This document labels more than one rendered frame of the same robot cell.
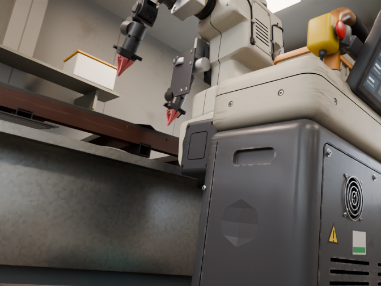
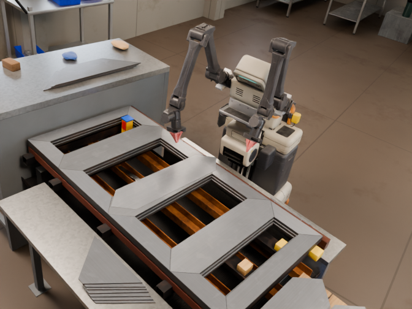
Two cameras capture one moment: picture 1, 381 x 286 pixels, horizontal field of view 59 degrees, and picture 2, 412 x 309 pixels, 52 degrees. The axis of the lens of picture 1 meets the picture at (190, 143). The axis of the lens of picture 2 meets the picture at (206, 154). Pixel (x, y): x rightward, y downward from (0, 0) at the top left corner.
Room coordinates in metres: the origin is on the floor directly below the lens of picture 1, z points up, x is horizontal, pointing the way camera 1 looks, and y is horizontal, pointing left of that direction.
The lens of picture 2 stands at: (2.06, 2.10, 2.32)
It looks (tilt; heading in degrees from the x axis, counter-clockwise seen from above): 35 degrees down; 251
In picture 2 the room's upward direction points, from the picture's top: 10 degrees clockwise
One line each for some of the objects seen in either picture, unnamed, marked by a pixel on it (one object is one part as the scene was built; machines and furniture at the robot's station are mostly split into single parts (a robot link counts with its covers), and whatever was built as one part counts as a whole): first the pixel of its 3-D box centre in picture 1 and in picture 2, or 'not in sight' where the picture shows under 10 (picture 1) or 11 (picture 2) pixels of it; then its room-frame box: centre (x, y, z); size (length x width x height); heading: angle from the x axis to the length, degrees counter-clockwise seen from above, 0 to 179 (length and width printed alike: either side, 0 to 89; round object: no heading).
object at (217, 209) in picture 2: not in sight; (190, 189); (1.47, 0.28, 0.70); 1.66 x 0.08 x 0.05; 123
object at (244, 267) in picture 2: not in sight; (244, 267); (1.37, 0.95, 0.79); 0.06 x 0.05 x 0.04; 33
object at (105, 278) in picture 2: not in sight; (106, 278); (1.99, 0.91, 0.77); 0.45 x 0.20 x 0.04; 123
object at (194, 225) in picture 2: not in sight; (165, 203); (1.64, 0.39, 0.70); 1.66 x 0.08 x 0.05; 123
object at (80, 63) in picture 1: (88, 75); not in sight; (3.60, 1.26, 2.00); 0.52 x 0.43 x 0.29; 131
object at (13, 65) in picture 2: not in sight; (11, 64); (2.51, -0.59, 1.07); 0.10 x 0.06 x 0.05; 134
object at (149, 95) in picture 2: not in sight; (92, 156); (2.02, -0.35, 0.51); 1.30 x 0.04 x 1.01; 33
